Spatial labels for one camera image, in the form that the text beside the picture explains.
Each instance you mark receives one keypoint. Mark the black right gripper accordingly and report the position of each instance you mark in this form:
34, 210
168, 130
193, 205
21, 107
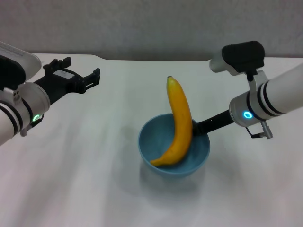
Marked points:
216, 123

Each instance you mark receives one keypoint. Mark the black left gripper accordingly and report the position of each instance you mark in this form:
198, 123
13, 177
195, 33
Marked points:
59, 85

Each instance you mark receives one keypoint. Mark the yellow banana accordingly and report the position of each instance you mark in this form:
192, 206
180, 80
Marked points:
180, 106

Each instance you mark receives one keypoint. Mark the blue plastic bowl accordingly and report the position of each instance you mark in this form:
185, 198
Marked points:
156, 139

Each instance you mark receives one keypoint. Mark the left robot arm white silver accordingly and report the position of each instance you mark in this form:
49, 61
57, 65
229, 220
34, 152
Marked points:
26, 104

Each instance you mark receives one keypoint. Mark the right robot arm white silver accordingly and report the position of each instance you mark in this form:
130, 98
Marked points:
272, 99

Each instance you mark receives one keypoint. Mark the left wrist camera black silver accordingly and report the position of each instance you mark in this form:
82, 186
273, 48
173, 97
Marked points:
16, 63

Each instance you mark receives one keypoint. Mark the wrist camera black silver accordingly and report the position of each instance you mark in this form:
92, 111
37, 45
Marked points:
16, 63
239, 58

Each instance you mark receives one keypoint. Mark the right wrist camera black silver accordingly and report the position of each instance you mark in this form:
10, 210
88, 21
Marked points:
239, 58

